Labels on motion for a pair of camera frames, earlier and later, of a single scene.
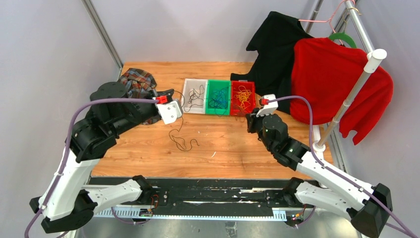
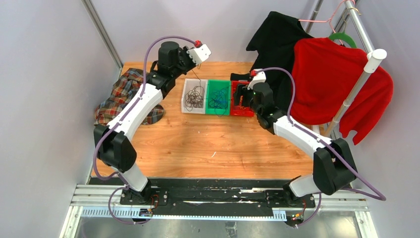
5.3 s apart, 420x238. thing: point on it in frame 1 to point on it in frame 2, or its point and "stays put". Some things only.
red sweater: x=324 y=73 stays put
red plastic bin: x=242 y=97 stays put
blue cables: x=219 y=101 stays put
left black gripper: x=170 y=92 to x=184 y=53
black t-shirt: x=272 y=73 stays put
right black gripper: x=251 y=119 to x=241 y=89
